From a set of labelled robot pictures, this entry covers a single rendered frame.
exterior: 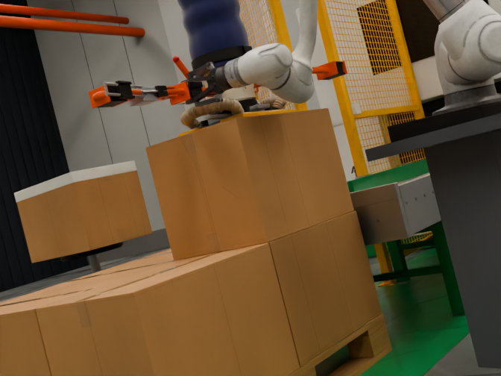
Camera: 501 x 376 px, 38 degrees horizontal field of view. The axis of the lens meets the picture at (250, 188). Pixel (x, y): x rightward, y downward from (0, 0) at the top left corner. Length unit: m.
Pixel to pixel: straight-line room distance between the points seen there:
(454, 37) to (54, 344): 1.38
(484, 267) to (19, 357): 1.39
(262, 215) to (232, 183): 0.14
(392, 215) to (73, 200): 1.67
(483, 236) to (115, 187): 2.11
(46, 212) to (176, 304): 2.13
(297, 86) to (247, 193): 0.37
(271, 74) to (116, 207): 1.79
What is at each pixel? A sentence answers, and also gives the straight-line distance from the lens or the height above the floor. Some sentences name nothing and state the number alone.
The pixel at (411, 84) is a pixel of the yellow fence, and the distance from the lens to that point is 5.15.
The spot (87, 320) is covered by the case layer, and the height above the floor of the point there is 0.49.
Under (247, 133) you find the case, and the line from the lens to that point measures 2.27.
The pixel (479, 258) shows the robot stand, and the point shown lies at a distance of 2.30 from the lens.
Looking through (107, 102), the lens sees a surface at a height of 1.06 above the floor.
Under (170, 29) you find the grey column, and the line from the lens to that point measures 4.18.
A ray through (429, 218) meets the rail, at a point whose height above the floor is 0.43.
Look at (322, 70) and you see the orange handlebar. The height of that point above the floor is 1.07.
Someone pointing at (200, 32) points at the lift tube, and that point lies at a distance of 2.58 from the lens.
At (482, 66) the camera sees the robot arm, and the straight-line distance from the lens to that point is 2.09.
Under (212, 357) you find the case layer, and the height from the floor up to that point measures 0.31.
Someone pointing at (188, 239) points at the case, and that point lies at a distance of 2.43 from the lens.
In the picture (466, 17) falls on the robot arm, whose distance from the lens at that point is 2.11.
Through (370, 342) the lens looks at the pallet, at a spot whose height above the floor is 0.08.
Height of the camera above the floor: 0.71
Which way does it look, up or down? level
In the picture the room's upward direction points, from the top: 14 degrees counter-clockwise
